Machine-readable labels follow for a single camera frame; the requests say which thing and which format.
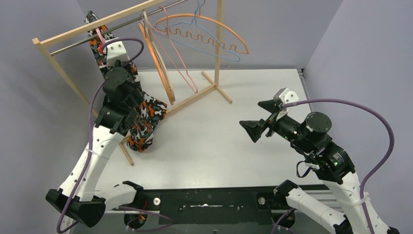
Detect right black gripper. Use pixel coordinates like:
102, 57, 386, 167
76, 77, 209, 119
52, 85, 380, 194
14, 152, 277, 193
239, 98, 313, 152

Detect orange camouflage shorts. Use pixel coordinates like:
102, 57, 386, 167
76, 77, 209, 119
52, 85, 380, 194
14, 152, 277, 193
84, 10, 167, 153

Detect pink plastic hanger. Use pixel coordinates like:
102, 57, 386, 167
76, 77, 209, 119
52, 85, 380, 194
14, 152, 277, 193
95, 28, 106, 45

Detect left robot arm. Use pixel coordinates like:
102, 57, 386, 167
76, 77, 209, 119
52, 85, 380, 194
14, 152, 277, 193
45, 59, 144, 234

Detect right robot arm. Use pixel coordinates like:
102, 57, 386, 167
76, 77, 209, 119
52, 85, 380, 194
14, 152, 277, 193
240, 100, 397, 234

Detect orange notched hanger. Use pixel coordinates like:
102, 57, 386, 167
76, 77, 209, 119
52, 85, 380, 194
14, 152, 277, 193
154, 13, 250, 55

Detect beige wooden hanger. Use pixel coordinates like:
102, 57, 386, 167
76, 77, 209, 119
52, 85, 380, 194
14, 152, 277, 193
139, 9, 175, 105

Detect orange plastic hanger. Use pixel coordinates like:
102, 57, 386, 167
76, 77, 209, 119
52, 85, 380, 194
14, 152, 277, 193
138, 23, 175, 105

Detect thin pink hanger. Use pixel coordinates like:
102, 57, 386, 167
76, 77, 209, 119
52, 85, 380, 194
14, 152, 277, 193
151, 6, 198, 94

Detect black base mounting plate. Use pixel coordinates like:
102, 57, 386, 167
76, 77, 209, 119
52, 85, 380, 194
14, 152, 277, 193
130, 186, 289, 225

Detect metal rack rod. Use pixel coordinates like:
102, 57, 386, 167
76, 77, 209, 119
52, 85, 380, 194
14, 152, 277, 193
50, 0, 187, 56

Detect wooden clothes rack frame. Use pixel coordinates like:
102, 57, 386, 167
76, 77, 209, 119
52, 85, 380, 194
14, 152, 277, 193
32, 0, 233, 166

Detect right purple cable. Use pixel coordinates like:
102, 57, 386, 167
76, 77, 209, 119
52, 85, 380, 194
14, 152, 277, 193
270, 98, 395, 234

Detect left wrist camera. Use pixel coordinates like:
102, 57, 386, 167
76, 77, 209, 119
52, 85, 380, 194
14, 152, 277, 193
101, 38, 129, 68

